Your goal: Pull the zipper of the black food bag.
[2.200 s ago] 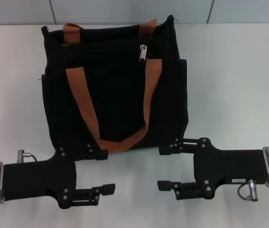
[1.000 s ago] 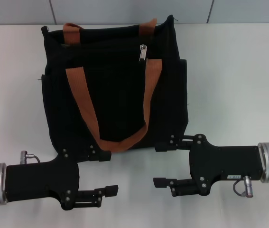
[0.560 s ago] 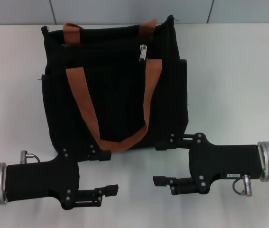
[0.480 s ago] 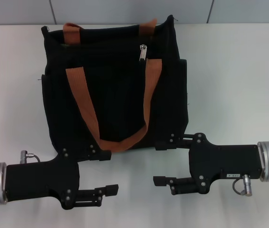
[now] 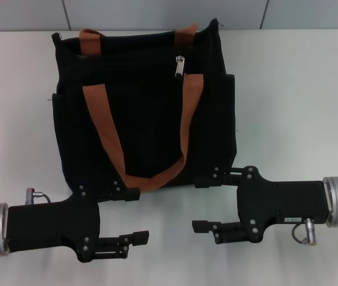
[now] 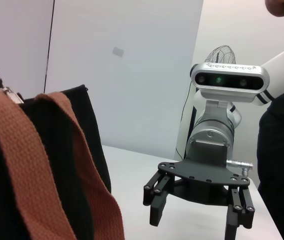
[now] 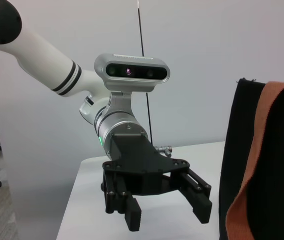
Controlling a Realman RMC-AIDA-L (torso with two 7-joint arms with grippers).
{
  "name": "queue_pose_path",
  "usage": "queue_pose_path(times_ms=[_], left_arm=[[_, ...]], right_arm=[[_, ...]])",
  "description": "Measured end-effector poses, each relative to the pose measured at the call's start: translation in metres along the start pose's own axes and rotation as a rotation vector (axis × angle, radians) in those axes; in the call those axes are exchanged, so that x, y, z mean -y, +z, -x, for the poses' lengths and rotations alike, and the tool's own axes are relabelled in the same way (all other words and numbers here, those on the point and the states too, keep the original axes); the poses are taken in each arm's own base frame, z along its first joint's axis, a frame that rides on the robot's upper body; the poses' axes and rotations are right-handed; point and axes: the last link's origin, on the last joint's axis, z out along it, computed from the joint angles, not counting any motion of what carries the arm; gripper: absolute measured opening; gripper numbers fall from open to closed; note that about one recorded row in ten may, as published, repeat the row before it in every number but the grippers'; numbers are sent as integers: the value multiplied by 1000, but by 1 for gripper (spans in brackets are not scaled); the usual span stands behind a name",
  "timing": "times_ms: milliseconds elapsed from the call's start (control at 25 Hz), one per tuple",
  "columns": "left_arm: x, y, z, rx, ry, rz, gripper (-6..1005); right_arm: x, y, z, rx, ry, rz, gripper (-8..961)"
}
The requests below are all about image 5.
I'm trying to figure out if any silver zipper pull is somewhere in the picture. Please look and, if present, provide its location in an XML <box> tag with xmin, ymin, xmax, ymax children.
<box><xmin>174</xmin><ymin>54</ymin><xmax>187</xmax><ymax>77</ymax></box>

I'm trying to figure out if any black bag with orange handles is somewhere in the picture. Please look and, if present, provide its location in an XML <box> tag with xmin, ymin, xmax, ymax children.
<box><xmin>51</xmin><ymin>18</ymin><xmax>237</xmax><ymax>194</ymax></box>

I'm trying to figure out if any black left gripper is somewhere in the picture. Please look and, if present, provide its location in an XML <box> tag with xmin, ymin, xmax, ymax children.
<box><xmin>6</xmin><ymin>180</ymin><xmax>150</xmax><ymax>264</ymax></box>

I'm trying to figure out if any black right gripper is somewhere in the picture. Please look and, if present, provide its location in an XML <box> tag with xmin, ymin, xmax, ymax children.
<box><xmin>191</xmin><ymin>166</ymin><xmax>331</xmax><ymax>245</ymax></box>

